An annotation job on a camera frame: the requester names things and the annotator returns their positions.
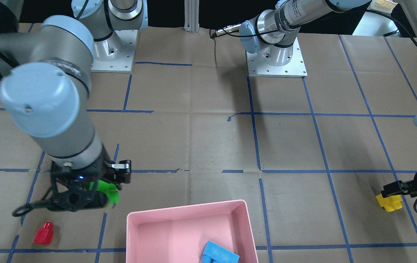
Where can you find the red toy block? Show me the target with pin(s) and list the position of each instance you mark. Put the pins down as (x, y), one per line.
(44, 235)

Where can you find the blue toy block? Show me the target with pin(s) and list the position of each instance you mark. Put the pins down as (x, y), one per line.
(214, 253)

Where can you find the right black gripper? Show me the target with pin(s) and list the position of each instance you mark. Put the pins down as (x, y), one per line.
(106, 168)

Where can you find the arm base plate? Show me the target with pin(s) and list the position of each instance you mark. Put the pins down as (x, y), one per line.
(277, 62)
(117, 58)

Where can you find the green toy block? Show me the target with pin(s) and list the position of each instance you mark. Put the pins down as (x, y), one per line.
(107, 190)

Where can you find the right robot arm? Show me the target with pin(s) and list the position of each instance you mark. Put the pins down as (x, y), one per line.
(45, 80)

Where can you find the pink plastic box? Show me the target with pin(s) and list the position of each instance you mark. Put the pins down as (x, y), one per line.
(180, 234)

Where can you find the aluminium frame post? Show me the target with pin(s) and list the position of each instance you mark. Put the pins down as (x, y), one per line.
(191, 10)

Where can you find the yellow toy block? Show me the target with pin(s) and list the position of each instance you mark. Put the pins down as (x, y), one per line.
(390, 204)

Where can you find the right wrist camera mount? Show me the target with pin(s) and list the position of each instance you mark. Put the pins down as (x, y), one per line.
(76, 189)

